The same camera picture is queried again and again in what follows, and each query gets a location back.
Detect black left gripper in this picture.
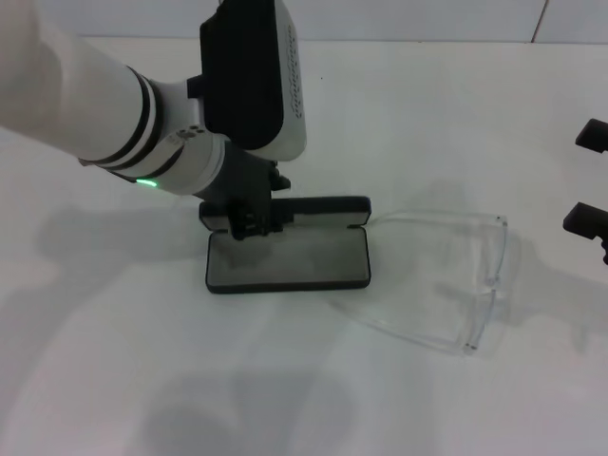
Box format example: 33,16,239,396
192,140,293,241

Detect black glasses case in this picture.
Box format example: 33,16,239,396
199,195,372,296

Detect clear transparent glasses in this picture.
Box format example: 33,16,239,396
327,208,510,358

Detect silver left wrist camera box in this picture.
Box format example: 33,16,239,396
187,0,309,162

